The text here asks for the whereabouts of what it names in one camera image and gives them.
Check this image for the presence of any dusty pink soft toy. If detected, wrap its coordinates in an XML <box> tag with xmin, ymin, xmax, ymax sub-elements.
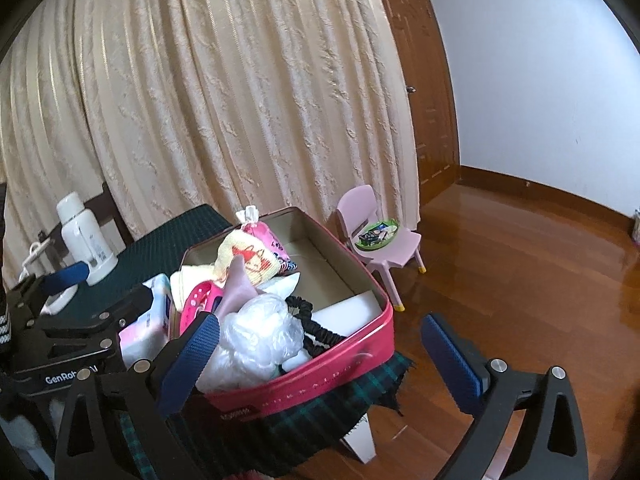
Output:
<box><xmin>222</xmin><ymin>255</ymin><xmax>262</xmax><ymax>318</ymax></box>

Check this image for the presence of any cream cloth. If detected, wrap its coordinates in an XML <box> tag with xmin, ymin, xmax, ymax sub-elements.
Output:
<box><xmin>170</xmin><ymin>265</ymin><xmax>221</xmax><ymax>313</ymax></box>

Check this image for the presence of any red tin box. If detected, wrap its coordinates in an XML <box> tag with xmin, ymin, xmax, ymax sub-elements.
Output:
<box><xmin>167</xmin><ymin>206</ymin><xmax>396</xmax><ymax>420</ymax></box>

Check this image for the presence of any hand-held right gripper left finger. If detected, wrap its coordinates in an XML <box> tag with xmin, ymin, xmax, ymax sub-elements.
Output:
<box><xmin>52</xmin><ymin>312</ymin><xmax>221</xmax><ymax>480</ymax></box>

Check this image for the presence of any white table leg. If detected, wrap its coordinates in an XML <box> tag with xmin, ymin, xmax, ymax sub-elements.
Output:
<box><xmin>340</xmin><ymin>410</ymin><xmax>377</xmax><ymax>463</ymax></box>

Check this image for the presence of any green plate with small items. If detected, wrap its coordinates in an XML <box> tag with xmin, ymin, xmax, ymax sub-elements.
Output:
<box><xmin>354</xmin><ymin>218</ymin><xmax>400</xmax><ymax>251</ymax></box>

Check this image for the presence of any tissue packet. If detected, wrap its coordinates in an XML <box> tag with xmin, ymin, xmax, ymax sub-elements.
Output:
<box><xmin>119</xmin><ymin>273</ymin><xmax>175</xmax><ymax>368</ymax></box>

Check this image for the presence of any black scrunchie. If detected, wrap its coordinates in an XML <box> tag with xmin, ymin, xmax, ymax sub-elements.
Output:
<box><xmin>284</xmin><ymin>296</ymin><xmax>347</xmax><ymax>360</ymax></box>

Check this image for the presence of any hot pink strap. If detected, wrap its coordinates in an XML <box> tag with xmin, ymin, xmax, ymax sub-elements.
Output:
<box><xmin>179</xmin><ymin>282</ymin><xmax>226</xmax><ymax>337</ymax></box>

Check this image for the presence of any white cable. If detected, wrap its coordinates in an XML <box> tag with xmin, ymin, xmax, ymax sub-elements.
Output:
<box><xmin>22</xmin><ymin>241</ymin><xmax>56</xmax><ymax>281</ymax></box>

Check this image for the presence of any pink printed drawstring pouch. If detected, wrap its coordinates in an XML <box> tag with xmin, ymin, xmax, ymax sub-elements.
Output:
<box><xmin>235</xmin><ymin>206</ymin><xmax>292</xmax><ymax>263</ymax></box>

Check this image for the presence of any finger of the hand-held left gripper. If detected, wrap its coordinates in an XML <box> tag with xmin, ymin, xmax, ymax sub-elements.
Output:
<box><xmin>97</xmin><ymin>286</ymin><xmax>153</xmax><ymax>332</ymax></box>
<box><xmin>10</xmin><ymin>261</ymin><xmax>90</xmax><ymax>311</ymax></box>

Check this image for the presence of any dark wooden chair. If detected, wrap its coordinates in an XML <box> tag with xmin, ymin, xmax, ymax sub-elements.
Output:
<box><xmin>37</xmin><ymin>182</ymin><xmax>133</xmax><ymax>271</ymax></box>

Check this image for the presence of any brown wooden door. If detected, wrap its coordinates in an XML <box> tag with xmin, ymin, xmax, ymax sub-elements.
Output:
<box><xmin>367</xmin><ymin>0</ymin><xmax>461</xmax><ymax>206</ymax></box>

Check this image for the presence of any yellow printed cloth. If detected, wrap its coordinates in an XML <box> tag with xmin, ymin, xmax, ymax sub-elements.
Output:
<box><xmin>214</xmin><ymin>230</ymin><xmax>282</xmax><ymax>283</ymax></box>

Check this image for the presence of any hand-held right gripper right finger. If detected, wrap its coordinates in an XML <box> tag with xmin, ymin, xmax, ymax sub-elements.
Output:
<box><xmin>420</xmin><ymin>312</ymin><xmax>591</xmax><ymax>480</ymax></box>

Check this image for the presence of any beige patterned curtain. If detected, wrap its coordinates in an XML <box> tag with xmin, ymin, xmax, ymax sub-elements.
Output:
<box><xmin>0</xmin><ymin>0</ymin><xmax>421</xmax><ymax>281</ymax></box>

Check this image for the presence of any pink plastic child chair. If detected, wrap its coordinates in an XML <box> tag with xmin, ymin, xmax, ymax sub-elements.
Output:
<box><xmin>336</xmin><ymin>185</ymin><xmax>427</xmax><ymax>312</ymax></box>

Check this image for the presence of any clear plastic bag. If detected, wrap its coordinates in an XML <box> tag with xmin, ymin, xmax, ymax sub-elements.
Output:
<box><xmin>195</xmin><ymin>294</ymin><xmax>307</xmax><ymax>393</ymax></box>

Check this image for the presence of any white soft cloth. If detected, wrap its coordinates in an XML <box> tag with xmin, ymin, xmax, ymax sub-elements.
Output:
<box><xmin>257</xmin><ymin>272</ymin><xmax>303</xmax><ymax>303</ymax></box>

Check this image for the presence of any white thermos bottle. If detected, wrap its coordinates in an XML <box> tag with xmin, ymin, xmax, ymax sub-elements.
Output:
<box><xmin>56</xmin><ymin>191</ymin><xmax>120</xmax><ymax>286</ymax></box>

